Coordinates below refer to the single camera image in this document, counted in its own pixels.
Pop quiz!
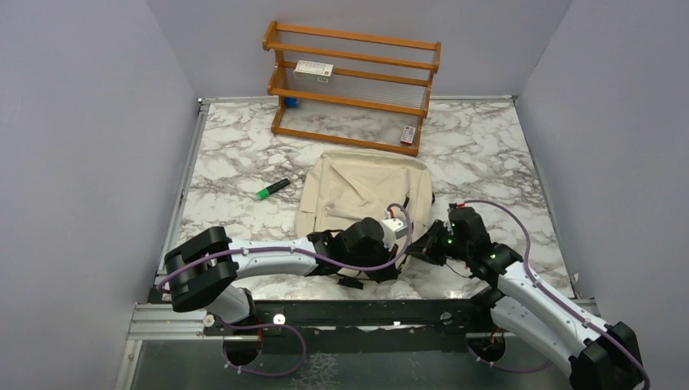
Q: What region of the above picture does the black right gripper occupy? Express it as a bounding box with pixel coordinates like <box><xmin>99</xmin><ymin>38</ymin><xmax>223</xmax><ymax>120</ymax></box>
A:
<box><xmin>405</xmin><ymin>218</ymin><xmax>471</xmax><ymax>265</ymax></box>

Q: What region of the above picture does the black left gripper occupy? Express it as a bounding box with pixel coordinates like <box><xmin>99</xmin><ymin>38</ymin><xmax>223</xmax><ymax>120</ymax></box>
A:
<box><xmin>344</xmin><ymin>236</ymin><xmax>398</xmax><ymax>284</ymax></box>

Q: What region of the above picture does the cream canvas student bag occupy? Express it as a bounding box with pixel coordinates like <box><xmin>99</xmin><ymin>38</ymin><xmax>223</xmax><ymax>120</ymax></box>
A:
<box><xmin>296</xmin><ymin>150</ymin><xmax>434</xmax><ymax>283</ymax></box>

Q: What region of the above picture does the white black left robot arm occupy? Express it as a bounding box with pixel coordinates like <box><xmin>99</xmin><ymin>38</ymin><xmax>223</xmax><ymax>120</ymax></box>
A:
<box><xmin>158</xmin><ymin>217</ymin><xmax>413</xmax><ymax>334</ymax></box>

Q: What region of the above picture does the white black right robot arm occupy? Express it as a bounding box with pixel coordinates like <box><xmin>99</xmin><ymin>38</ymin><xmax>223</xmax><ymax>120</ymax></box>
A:
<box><xmin>405</xmin><ymin>201</ymin><xmax>651</xmax><ymax>389</ymax></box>

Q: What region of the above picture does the green black highlighter marker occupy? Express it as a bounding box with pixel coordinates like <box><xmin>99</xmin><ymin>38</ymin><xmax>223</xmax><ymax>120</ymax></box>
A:
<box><xmin>256</xmin><ymin>178</ymin><xmax>291</xmax><ymax>200</ymax></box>

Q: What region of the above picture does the small red white card box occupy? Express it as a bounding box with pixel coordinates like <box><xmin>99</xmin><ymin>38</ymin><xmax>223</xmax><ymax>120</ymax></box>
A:
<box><xmin>400</xmin><ymin>125</ymin><xmax>417</xmax><ymax>146</ymax></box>

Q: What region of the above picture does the orange wooden shelf rack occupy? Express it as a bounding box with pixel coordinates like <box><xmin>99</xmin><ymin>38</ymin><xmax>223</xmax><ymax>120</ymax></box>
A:
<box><xmin>262</xmin><ymin>20</ymin><xmax>442</xmax><ymax>157</ymax></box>

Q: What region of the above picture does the small blue item on shelf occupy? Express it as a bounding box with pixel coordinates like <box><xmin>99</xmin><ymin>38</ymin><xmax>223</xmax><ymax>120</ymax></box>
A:
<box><xmin>284</xmin><ymin>97</ymin><xmax>299</xmax><ymax>109</ymax></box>

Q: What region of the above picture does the white red box on shelf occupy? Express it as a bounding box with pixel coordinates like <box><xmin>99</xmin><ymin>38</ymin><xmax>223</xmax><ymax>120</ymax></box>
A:
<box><xmin>293</xmin><ymin>60</ymin><xmax>334</xmax><ymax>84</ymax></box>

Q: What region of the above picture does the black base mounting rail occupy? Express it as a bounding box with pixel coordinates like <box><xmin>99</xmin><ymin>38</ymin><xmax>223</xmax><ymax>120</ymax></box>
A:
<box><xmin>203</xmin><ymin>299</ymin><xmax>508</xmax><ymax>361</ymax></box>

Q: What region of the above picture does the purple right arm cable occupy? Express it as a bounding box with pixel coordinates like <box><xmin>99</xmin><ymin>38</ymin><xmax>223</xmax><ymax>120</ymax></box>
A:
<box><xmin>449</xmin><ymin>199</ymin><xmax>652</xmax><ymax>390</ymax></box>

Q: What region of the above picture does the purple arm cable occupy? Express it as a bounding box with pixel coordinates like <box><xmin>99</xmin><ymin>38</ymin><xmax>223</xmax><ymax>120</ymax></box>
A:
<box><xmin>449</xmin><ymin>199</ymin><xmax>652</xmax><ymax>390</ymax></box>
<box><xmin>156</xmin><ymin>202</ymin><xmax>414</xmax><ymax>378</ymax></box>

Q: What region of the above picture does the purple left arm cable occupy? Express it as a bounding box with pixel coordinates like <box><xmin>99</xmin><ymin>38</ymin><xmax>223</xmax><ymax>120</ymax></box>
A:
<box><xmin>156</xmin><ymin>202</ymin><xmax>414</xmax><ymax>378</ymax></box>

